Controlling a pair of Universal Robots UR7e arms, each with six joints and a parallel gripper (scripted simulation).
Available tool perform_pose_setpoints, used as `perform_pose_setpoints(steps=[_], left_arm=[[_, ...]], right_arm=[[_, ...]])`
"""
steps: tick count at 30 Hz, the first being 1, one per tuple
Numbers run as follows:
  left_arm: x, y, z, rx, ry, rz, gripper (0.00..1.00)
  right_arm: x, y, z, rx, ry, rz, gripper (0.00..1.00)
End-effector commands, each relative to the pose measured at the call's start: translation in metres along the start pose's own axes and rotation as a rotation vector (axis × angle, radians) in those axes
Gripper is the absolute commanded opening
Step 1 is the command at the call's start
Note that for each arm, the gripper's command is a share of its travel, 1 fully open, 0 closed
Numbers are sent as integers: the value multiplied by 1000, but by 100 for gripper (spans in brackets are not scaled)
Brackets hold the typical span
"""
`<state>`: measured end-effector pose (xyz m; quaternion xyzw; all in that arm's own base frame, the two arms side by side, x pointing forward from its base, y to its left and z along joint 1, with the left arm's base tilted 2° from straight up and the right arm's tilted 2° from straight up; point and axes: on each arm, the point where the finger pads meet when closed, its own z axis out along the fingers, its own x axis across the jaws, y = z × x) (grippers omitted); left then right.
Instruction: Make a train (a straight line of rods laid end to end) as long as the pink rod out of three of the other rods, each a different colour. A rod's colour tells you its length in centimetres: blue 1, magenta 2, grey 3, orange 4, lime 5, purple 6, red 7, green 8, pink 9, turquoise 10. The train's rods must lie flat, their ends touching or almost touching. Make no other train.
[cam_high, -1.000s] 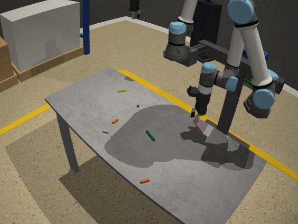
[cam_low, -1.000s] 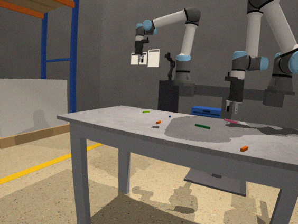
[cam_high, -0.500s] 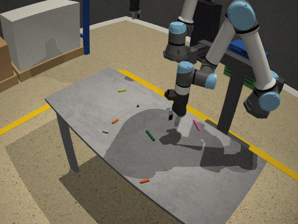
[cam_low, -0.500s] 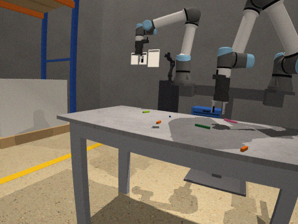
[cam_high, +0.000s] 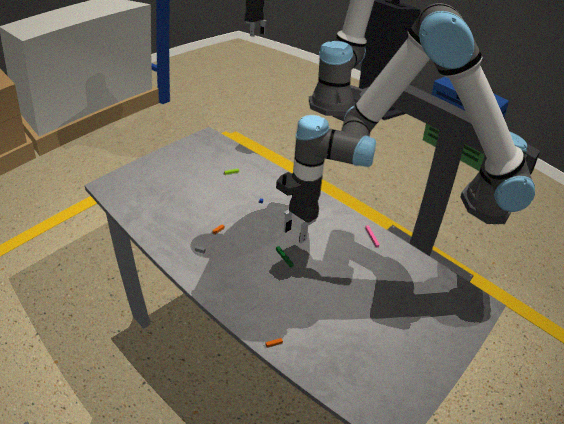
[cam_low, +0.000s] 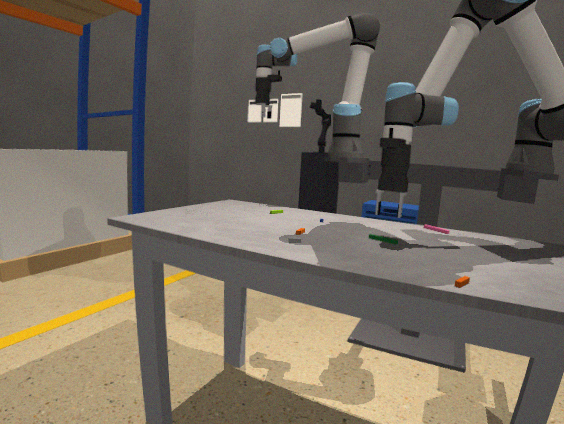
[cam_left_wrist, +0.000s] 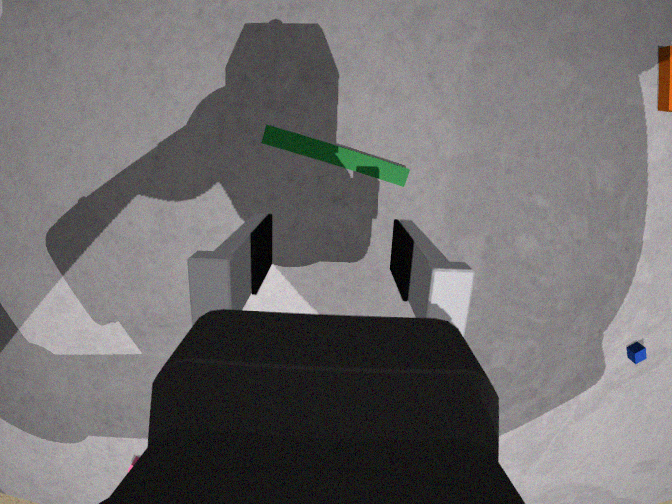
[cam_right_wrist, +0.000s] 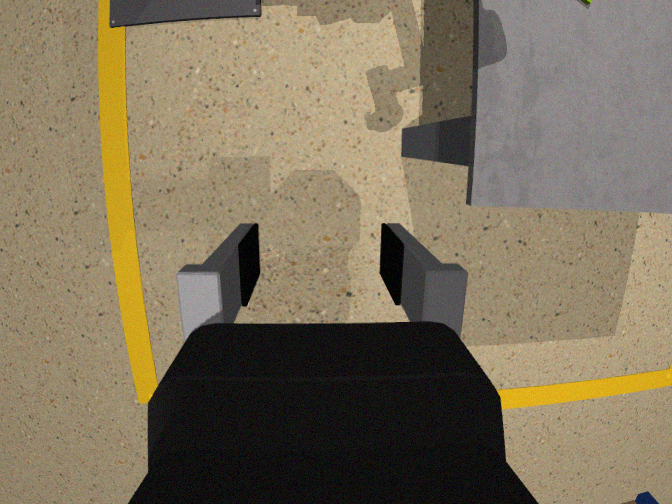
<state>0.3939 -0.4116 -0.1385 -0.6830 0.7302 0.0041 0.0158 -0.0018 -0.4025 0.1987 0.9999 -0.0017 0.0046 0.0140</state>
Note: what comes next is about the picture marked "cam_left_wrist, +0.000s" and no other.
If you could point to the small blue block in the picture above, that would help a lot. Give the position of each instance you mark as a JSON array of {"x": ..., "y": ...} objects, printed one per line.
[{"x": 636, "y": 352}]

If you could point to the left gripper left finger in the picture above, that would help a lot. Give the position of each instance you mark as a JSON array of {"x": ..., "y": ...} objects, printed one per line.
[{"x": 226, "y": 277}]

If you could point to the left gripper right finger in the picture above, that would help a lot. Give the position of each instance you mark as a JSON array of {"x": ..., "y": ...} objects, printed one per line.
[{"x": 434, "y": 286}]

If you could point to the orange rod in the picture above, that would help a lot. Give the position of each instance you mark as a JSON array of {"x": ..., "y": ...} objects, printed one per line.
[{"x": 665, "y": 79}]

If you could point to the green rod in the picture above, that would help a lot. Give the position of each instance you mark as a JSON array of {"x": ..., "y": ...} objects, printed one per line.
[{"x": 335, "y": 155}]

